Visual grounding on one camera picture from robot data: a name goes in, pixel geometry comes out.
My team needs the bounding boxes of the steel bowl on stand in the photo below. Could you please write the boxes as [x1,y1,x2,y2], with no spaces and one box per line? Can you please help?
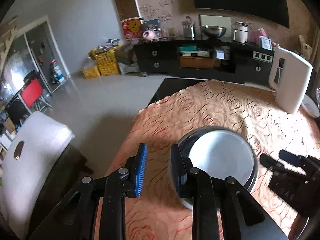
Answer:
[201,25,227,39]

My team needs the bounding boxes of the beige curtain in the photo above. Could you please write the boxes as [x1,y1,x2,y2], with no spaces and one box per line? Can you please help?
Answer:
[297,17,320,90]

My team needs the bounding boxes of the white sack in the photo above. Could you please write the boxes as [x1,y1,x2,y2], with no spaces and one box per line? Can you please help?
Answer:
[119,62,139,75]

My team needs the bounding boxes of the yellow plastic crate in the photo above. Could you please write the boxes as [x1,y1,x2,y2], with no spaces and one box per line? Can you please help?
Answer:
[97,62,119,76]
[82,67,100,80]
[94,50,117,65]

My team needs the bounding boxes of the cardboard box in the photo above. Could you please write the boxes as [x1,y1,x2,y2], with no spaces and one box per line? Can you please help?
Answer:
[116,44,135,64]

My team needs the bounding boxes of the photo frame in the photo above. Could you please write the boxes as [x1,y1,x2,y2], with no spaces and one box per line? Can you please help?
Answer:
[259,35,273,50]

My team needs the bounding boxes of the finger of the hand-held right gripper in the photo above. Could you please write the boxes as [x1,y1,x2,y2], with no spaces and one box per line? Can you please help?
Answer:
[279,149,320,178]
[260,154,286,173]

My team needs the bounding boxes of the large stainless steel bowl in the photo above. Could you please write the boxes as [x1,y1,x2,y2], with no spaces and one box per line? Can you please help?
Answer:
[170,127,258,209]

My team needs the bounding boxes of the teal books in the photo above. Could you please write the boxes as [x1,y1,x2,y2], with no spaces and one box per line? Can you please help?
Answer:
[179,45,200,53]

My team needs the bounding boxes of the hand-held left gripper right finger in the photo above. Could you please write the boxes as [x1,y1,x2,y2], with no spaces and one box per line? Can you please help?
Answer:
[170,144,288,240]

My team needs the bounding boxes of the blue picture box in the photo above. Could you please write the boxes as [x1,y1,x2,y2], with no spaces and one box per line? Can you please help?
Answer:
[143,19,162,32]

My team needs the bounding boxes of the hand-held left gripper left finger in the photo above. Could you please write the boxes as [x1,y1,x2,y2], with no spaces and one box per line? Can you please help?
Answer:
[29,143,148,240]

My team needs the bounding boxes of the red gift box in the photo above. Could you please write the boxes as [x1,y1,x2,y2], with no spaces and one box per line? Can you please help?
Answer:
[121,17,143,40]

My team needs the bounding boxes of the white chair back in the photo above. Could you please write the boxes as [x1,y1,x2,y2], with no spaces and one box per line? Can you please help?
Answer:
[0,110,75,240]

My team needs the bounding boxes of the wooden ornament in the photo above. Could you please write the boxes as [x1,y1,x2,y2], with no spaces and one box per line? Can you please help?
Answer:
[299,35,312,55]

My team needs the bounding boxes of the metal canister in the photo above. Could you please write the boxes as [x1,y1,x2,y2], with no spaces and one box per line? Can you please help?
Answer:
[182,20,196,40]

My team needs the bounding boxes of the stack of colourful boxes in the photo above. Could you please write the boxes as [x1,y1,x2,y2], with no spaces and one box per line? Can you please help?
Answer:
[49,59,65,83]

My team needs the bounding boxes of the brown wooden box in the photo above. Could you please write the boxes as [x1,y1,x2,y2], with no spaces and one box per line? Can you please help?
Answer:
[179,56,215,68]

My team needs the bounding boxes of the small white plate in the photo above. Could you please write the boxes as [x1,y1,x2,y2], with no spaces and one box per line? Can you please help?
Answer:
[300,96,320,118]

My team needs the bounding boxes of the red folding chair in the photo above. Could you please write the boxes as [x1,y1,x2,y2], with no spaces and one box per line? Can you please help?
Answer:
[20,78,52,110]

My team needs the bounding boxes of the white board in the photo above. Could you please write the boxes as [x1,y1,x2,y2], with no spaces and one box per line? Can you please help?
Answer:
[199,14,232,34]

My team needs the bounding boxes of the black chair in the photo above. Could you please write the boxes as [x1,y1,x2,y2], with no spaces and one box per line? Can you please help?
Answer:
[5,97,30,128]

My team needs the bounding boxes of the black TV cabinet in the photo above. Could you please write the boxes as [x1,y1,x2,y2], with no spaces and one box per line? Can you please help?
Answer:
[133,39,278,83]

